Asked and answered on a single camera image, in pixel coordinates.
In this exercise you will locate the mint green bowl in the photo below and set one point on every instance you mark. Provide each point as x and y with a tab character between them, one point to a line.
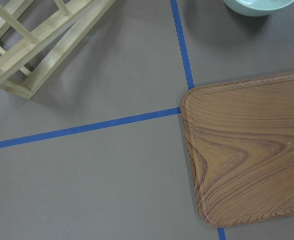
257	8

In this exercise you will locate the brown wooden tray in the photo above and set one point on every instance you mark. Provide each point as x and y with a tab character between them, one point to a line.
240	140

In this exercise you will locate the wooden dish rack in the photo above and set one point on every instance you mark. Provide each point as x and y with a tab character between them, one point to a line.
26	66

